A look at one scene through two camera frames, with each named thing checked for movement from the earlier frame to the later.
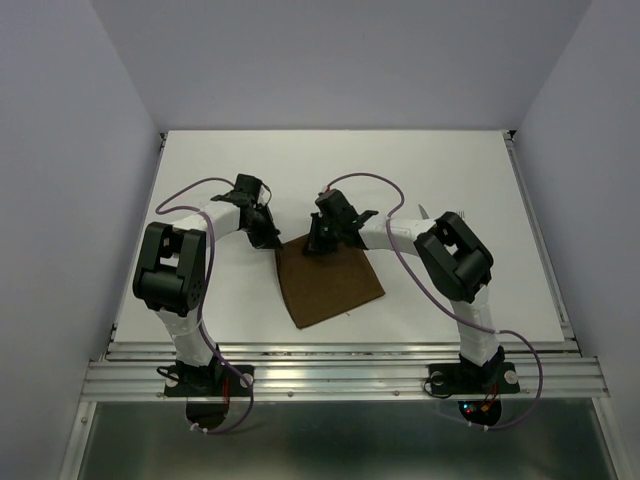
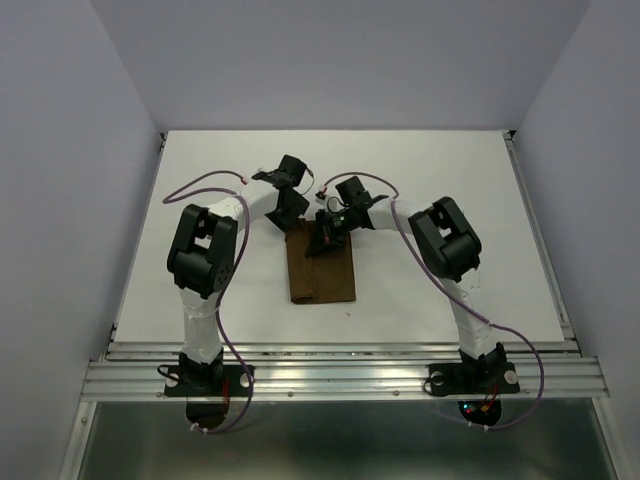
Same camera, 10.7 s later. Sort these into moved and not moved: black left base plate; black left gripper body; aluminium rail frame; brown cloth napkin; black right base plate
Moved: brown cloth napkin; black left gripper body
Not moved: aluminium rail frame; black right base plate; black left base plate
